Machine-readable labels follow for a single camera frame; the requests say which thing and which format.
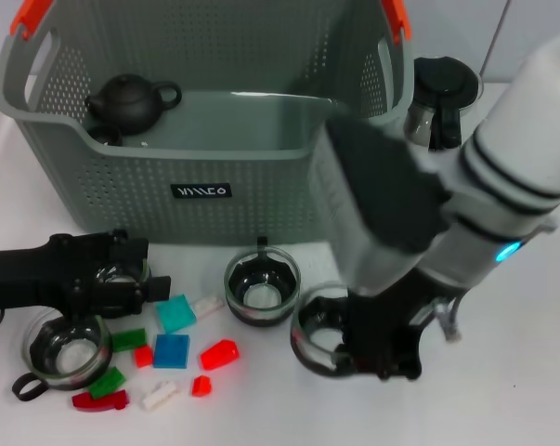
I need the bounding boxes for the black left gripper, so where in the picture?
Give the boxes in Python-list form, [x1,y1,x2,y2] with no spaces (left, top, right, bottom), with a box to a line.
[0,229,173,321]

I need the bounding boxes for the blue square building brick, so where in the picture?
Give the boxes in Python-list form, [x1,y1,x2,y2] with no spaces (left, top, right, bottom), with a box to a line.
[152,333,191,370]

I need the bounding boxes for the teal square building brick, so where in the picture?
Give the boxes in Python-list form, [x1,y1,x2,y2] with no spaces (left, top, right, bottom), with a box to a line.
[155,293,198,335]

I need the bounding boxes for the dark red curved brick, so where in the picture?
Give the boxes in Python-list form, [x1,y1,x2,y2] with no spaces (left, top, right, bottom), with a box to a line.
[72,388,131,413]

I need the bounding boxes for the glass carafe black lid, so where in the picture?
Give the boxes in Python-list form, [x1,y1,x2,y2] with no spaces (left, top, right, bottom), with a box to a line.
[402,56,483,152]

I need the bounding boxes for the glass teacup black sleeve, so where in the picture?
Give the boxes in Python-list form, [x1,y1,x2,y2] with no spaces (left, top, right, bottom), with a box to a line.
[289,283,378,378]
[10,311,114,403]
[91,259,153,317]
[223,236,303,328]

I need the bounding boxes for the small orange sloped brick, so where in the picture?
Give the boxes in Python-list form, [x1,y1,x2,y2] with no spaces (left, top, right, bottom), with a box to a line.
[190,374,214,399]

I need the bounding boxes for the green building brick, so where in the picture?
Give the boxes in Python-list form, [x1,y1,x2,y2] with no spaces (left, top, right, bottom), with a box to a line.
[86,365,127,400]
[111,327,149,354]

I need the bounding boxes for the large orange sloped brick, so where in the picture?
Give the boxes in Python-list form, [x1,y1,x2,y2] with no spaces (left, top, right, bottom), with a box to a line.
[199,338,241,372]

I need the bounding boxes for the small black clay teacup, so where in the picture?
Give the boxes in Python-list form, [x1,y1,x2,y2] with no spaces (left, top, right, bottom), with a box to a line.
[86,124,124,148]

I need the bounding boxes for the grey perforated storage basket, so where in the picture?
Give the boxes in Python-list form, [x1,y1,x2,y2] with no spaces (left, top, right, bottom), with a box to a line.
[0,0,415,245]

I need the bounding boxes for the black clay teapot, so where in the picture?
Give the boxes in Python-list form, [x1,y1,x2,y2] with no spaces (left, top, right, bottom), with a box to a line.
[84,73,183,136]

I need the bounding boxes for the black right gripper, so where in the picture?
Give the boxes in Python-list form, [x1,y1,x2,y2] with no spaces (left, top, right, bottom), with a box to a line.
[332,266,449,383]

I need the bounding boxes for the white building brick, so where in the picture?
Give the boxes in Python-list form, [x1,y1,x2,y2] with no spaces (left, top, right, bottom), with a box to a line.
[139,379,178,413]
[191,295,228,320]

